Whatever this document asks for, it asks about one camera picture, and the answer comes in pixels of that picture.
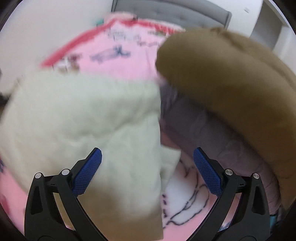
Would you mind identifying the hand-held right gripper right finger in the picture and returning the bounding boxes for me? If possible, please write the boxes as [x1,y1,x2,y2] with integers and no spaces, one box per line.
[192,147,271,241]

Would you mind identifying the pink printed blanket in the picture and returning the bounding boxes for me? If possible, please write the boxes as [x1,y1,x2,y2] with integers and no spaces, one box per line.
[0,13,243,241]

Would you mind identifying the grey upholstered headboard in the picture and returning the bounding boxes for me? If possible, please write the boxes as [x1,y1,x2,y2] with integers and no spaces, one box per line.
[111,0,232,31]

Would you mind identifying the cream quilted jacket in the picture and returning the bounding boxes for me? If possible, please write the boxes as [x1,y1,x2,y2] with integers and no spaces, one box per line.
[0,70,182,240]

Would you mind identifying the white shelf unit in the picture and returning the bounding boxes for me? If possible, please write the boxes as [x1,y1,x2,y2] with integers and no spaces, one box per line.
[250,0,296,61]

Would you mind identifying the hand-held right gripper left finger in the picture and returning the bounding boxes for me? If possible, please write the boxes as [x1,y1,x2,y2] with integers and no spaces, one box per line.
[24,147,103,241]

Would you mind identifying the mauve garment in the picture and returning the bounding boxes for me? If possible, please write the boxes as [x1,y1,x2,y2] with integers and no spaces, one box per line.
[159,81,281,215]

